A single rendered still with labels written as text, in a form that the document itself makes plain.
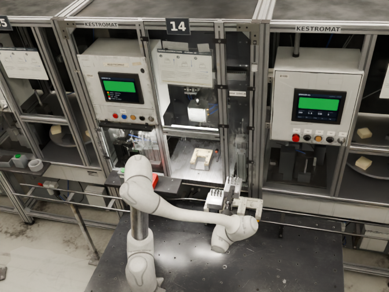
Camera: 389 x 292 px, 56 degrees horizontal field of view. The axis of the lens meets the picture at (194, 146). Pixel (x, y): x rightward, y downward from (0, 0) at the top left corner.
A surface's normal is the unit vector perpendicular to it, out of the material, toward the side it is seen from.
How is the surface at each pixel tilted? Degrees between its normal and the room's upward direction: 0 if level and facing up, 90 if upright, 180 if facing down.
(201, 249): 0
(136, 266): 6
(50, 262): 0
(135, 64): 90
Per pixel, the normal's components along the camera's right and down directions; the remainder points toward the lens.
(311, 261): -0.08, -0.76
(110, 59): -0.25, 0.65
